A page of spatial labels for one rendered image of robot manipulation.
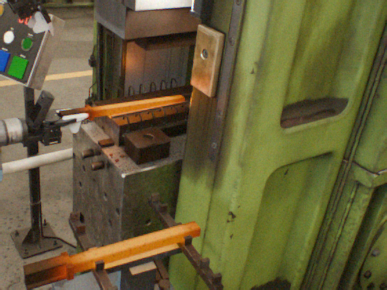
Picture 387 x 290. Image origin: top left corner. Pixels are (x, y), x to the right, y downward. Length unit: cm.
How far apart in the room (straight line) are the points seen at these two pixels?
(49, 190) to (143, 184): 145
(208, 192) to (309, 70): 44
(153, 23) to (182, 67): 50
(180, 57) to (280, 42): 76
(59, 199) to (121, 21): 160
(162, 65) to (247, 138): 69
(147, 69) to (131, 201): 54
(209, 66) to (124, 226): 58
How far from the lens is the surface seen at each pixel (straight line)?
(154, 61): 178
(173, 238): 109
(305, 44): 130
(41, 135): 145
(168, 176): 149
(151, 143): 142
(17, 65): 185
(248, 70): 117
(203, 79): 127
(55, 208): 272
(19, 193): 284
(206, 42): 124
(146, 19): 138
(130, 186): 143
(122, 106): 153
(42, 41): 181
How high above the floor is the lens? 171
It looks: 29 degrees down
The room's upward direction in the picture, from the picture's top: 5 degrees clockwise
